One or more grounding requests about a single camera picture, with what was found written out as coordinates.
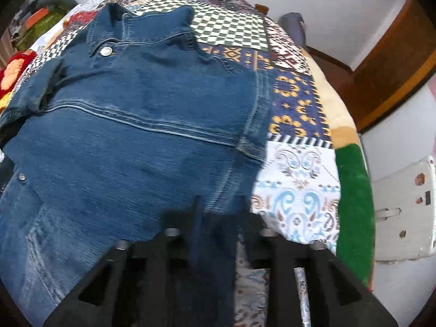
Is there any brown wooden door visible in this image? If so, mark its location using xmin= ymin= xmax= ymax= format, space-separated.
xmin=307 ymin=0 xmax=436 ymax=134

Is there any blue denim jacket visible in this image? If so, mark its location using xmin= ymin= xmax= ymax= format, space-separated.
xmin=0 ymin=4 xmax=275 ymax=327

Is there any orange box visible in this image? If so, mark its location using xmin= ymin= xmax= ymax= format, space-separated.
xmin=25 ymin=6 xmax=57 ymax=28

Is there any green cloth covered stand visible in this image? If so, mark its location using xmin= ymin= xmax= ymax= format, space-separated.
xmin=15 ymin=5 xmax=69 ymax=52

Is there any grey bag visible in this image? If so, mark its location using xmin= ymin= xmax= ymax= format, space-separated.
xmin=277 ymin=12 xmax=309 ymax=47

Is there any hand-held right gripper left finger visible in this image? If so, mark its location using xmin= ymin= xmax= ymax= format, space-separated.
xmin=43 ymin=196 xmax=202 ymax=327

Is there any white plastic stool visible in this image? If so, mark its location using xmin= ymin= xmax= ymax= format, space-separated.
xmin=371 ymin=155 xmax=436 ymax=264

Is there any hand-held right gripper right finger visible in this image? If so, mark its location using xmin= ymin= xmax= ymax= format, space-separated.
xmin=235 ymin=196 xmax=399 ymax=327

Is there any red plush toy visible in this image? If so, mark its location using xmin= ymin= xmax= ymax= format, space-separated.
xmin=0 ymin=50 xmax=37 ymax=110

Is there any patchwork printed blanket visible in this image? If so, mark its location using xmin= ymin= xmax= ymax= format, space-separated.
xmin=17 ymin=0 xmax=342 ymax=327

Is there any beige green fleece blanket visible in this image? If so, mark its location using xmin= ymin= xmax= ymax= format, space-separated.
xmin=305 ymin=50 xmax=376 ymax=291

